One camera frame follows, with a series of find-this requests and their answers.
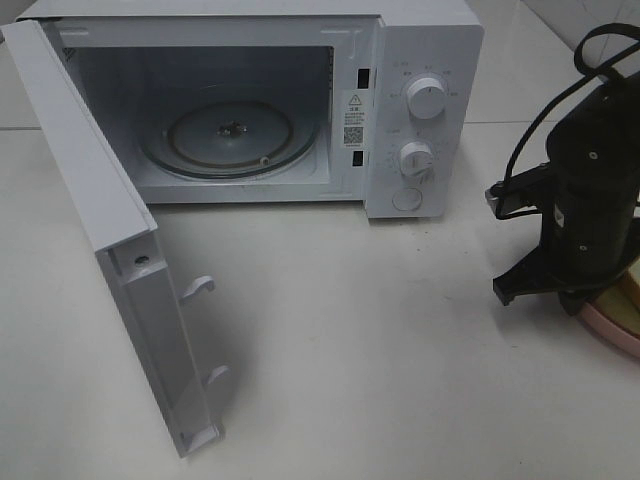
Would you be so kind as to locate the white microwave door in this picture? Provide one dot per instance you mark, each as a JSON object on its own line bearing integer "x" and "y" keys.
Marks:
{"x": 123, "y": 234}

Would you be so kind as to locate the pink round plate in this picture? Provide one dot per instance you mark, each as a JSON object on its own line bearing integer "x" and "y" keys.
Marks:
{"x": 615, "y": 325}

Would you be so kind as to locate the white microwave oven body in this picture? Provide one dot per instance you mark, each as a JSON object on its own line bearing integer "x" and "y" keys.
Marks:
{"x": 121, "y": 54}

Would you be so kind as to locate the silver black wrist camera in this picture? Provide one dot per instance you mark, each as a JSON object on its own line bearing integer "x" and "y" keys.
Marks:
{"x": 521, "y": 195}

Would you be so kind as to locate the white timer knob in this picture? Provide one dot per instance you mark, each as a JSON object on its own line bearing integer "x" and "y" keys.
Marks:
{"x": 415, "y": 159}

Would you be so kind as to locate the white upper power knob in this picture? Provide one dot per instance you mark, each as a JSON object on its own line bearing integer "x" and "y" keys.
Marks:
{"x": 426, "y": 96}

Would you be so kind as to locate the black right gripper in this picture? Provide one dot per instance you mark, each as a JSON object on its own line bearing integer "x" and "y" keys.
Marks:
{"x": 588, "y": 241}

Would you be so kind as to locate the round white door button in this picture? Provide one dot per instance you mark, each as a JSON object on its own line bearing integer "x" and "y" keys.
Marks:
{"x": 407, "y": 199}

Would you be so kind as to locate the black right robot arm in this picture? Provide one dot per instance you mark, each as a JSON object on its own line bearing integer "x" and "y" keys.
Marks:
{"x": 595, "y": 147}

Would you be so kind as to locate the sandwich with lettuce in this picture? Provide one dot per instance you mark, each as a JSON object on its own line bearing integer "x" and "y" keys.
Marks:
{"x": 620, "y": 302}

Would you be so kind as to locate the white warning label sticker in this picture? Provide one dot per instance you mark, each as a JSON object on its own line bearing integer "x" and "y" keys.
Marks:
{"x": 354, "y": 112}

